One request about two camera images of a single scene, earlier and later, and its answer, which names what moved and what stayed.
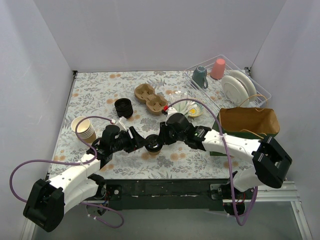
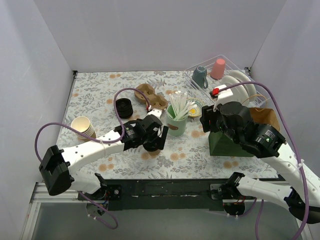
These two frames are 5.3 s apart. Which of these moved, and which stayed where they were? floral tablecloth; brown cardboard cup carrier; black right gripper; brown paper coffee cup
Moved: black right gripper
Stayed: brown paper coffee cup; brown cardboard cup carrier; floral tablecloth
